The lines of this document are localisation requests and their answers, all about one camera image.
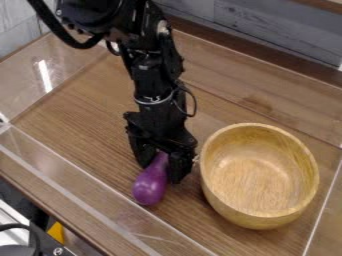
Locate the black cable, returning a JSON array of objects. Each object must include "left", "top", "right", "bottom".
[{"left": 0, "top": 222, "right": 42, "bottom": 256}]

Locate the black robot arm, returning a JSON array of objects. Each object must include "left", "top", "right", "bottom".
[{"left": 27, "top": 0, "right": 198, "bottom": 184}]

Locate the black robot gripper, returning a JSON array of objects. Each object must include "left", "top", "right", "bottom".
[{"left": 123, "top": 93, "right": 198, "bottom": 184}]

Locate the brown wooden bowl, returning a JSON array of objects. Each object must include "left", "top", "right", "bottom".
[{"left": 199, "top": 123, "right": 319, "bottom": 230}]

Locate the yellow black device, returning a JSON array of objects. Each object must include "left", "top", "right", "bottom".
[{"left": 29, "top": 222, "right": 96, "bottom": 256}]

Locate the clear acrylic tray wall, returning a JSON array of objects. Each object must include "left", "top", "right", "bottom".
[{"left": 0, "top": 123, "right": 217, "bottom": 256}]

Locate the purple toy eggplant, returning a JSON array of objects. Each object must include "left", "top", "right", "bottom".
[{"left": 132, "top": 152, "right": 168, "bottom": 205}]

